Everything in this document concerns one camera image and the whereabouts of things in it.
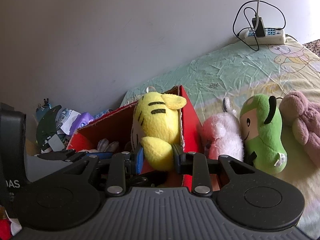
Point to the yellow tiger plush toy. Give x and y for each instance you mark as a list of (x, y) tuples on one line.
[(156, 126)]

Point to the pink plush toy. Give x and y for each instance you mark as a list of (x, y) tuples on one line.
[(221, 134)]

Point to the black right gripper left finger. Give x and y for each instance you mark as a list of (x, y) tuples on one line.
[(124, 167)]

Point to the green plush toy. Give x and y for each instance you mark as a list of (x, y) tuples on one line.
[(261, 126)]

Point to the green cartoon bed sheet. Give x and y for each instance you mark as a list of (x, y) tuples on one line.
[(238, 72)]

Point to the purple tissue pack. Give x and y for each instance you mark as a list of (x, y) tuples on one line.
[(80, 121)]

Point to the black charger plug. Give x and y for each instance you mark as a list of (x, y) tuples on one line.
[(258, 27)]

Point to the brown patterned blanket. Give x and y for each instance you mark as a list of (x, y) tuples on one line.
[(313, 46)]

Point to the white plush bunny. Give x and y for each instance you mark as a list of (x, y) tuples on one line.
[(104, 146)]

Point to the white power strip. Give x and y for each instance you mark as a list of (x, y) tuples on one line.
[(272, 36)]

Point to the dark green bag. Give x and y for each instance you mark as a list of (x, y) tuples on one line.
[(47, 124)]

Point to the red cardboard box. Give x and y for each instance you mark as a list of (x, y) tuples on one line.
[(116, 126)]

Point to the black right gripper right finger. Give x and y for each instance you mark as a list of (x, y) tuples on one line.
[(194, 169)]

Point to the mauve plush toy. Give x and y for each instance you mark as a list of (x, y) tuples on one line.
[(303, 116)]

